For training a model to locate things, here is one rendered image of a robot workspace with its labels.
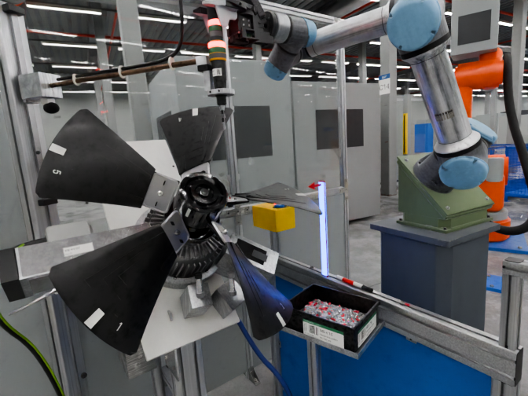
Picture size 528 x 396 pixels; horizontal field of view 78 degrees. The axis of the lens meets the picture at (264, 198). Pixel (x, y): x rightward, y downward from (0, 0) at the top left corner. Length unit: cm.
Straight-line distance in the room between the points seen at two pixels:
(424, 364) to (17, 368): 141
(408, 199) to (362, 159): 405
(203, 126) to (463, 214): 89
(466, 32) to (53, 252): 438
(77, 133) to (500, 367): 108
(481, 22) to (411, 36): 370
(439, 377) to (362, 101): 460
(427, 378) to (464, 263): 39
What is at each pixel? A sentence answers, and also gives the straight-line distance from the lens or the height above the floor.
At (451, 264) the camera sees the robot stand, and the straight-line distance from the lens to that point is 120.
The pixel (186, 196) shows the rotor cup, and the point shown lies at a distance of 77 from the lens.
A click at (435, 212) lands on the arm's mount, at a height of 106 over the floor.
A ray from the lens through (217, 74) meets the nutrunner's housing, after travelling 87.
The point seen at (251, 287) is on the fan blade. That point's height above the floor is 102.
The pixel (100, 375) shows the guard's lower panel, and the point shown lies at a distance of 174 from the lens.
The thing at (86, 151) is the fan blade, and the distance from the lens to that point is 86.
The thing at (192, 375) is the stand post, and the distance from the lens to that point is 111.
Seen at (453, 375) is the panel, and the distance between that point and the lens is 105.
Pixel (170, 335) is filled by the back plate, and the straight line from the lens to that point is 93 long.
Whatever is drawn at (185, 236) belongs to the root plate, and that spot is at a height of 112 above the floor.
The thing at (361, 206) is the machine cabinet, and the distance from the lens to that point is 537.
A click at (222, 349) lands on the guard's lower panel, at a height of 25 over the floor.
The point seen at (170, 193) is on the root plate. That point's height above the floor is 122.
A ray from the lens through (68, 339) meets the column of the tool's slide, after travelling 150.
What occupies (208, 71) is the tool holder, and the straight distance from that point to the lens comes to 89.
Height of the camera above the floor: 133
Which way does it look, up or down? 10 degrees down
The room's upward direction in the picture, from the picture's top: 4 degrees counter-clockwise
